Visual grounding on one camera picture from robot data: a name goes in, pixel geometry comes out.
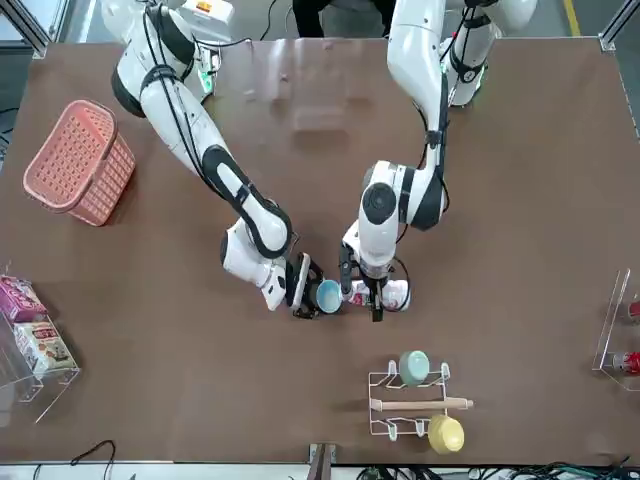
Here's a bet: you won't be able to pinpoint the yellow cup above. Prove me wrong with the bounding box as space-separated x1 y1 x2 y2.
427 414 466 456

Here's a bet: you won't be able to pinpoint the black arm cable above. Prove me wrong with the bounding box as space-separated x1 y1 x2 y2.
141 0 214 194
394 0 494 296

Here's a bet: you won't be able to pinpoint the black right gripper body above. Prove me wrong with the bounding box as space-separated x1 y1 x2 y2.
283 251 315 315

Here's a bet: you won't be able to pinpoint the blue ceramic cup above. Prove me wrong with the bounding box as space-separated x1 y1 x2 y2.
316 278 347 316

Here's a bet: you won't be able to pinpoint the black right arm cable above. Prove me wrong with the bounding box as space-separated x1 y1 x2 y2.
141 0 214 194

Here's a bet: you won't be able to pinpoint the white control box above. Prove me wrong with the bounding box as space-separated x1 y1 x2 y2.
182 0 235 29

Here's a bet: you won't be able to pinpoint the tangled black cables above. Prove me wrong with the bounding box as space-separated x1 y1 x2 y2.
357 452 634 480

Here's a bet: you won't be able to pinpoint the mint green cup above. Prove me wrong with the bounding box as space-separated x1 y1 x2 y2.
398 349 433 388

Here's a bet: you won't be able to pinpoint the person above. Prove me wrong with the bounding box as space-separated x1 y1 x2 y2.
292 0 396 39

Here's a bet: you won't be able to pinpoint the clear acrylic bottle shelf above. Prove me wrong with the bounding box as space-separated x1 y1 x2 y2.
591 268 640 393

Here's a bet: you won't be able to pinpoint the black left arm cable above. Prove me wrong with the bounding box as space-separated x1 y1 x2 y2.
394 0 494 296

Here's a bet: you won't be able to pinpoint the pink plastic basket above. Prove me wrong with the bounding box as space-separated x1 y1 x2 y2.
22 98 137 228

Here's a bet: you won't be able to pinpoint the beige snack packet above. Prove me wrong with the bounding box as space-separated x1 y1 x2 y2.
13 319 80 375

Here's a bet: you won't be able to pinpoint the grey aluminium post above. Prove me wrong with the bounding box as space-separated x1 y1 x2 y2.
308 441 342 480

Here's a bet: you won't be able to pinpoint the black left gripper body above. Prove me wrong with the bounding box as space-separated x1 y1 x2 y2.
356 268 397 293

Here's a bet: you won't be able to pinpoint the purple snack packet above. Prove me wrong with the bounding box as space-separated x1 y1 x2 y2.
0 273 50 323

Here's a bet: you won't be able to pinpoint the black cable loop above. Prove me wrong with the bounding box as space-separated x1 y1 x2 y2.
69 439 117 467

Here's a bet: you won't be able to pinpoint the white wire cup rack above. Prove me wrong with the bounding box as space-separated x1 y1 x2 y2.
368 361 475 443

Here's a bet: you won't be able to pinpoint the white juice bottle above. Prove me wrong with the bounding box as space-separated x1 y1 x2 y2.
342 278 413 313

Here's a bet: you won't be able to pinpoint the clear acrylic snack shelf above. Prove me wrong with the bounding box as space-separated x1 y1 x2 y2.
0 272 82 425

